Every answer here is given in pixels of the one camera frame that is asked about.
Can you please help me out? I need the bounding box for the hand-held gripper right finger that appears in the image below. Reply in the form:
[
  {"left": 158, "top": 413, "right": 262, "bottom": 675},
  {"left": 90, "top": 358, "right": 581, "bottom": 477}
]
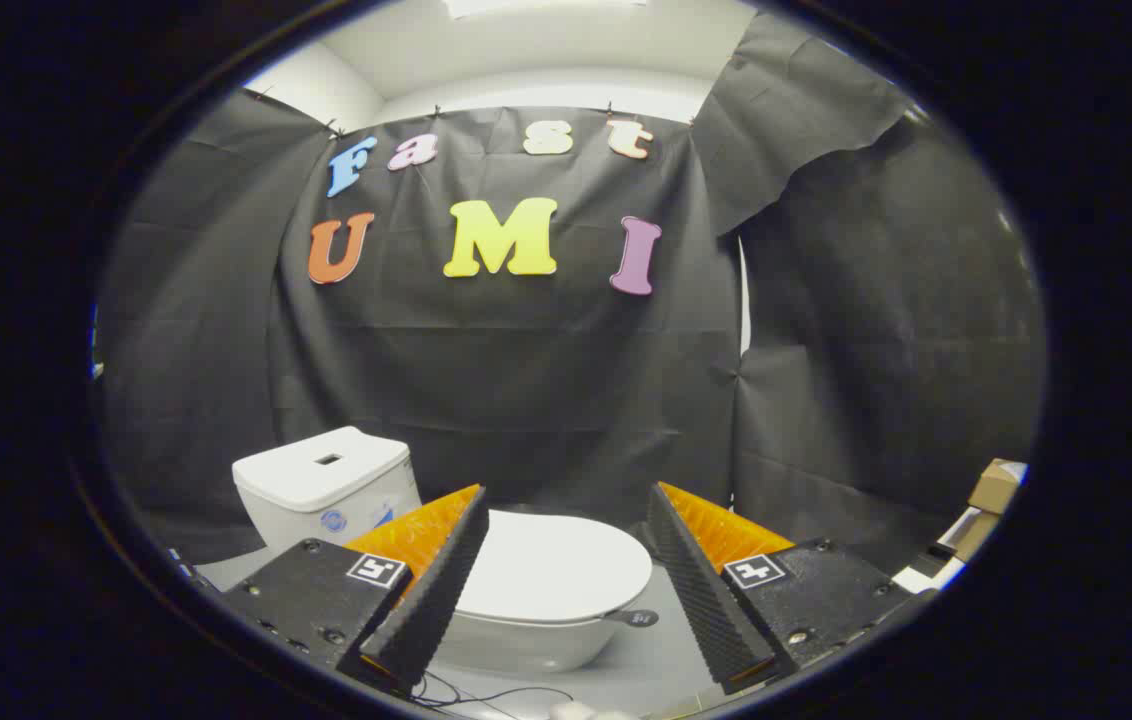
[{"left": 647, "top": 481, "right": 937, "bottom": 697}]

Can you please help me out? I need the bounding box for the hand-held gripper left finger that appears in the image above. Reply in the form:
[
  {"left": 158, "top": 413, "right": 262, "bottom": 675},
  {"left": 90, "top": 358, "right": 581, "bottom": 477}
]
[{"left": 222, "top": 485, "right": 491, "bottom": 697}]

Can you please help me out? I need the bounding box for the ceiling light panel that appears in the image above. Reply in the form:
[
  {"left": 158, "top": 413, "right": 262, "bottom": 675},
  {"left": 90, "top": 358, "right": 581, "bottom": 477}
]
[{"left": 444, "top": 0, "right": 649, "bottom": 19}]

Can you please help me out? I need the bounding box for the cardboard box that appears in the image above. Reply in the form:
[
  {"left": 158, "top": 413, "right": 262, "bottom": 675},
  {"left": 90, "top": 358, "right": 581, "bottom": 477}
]
[{"left": 968, "top": 458, "right": 1028, "bottom": 517}]

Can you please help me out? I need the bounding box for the black cable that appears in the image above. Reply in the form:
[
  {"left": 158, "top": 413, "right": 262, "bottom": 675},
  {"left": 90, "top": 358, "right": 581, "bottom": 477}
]
[{"left": 412, "top": 672, "right": 577, "bottom": 713}]

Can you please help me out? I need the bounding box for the black backdrop cloth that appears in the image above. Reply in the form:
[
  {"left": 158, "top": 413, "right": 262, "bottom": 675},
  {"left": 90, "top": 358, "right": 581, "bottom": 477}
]
[{"left": 98, "top": 10, "right": 1045, "bottom": 577}]

